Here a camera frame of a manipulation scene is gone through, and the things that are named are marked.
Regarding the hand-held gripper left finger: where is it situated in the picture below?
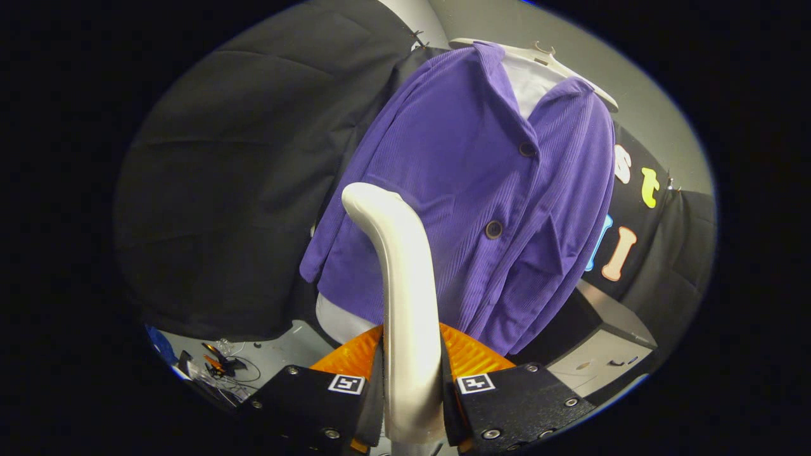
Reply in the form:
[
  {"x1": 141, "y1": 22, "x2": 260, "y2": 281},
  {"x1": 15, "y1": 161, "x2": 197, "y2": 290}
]
[{"x1": 238, "y1": 324, "x2": 386, "y2": 456}]

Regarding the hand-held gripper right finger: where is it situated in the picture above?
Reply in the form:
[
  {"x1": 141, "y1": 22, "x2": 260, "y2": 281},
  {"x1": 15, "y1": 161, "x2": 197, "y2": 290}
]
[{"x1": 439, "y1": 322, "x2": 596, "y2": 454}]

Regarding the white garment steamer head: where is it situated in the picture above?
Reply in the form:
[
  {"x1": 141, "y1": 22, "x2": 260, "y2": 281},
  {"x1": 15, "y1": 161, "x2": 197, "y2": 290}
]
[{"x1": 341, "y1": 182, "x2": 447, "y2": 444}]

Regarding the purple jacket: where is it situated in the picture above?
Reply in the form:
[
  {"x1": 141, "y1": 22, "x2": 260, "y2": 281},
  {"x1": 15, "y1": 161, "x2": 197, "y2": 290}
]
[{"x1": 299, "y1": 41, "x2": 616, "y2": 357}]

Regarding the white plastic clothes hanger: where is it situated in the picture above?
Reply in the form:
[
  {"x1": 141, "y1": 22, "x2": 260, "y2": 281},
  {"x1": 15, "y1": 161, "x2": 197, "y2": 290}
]
[{"x1": 449, "y1": 37, "x2": 620, "y2": 113}]

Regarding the grey cabinet with drawers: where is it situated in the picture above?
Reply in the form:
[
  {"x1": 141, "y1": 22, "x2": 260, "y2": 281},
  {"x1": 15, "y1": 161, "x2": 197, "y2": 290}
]
[{"x1": 513, "y1": 279, "x2": 660, "y2": 406}]

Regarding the orange and black tool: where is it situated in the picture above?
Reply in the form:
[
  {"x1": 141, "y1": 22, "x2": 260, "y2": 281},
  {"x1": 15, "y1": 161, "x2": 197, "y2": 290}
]
[{"x1": 201, "y1": 342, "x2": 249, "y2": 376}]

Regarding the blue object on floor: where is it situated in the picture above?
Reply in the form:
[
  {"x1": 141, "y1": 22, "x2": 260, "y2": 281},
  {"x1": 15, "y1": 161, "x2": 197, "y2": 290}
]
[{"x1": 146, "y1": 325, "x2": 179, "y2": 366}]

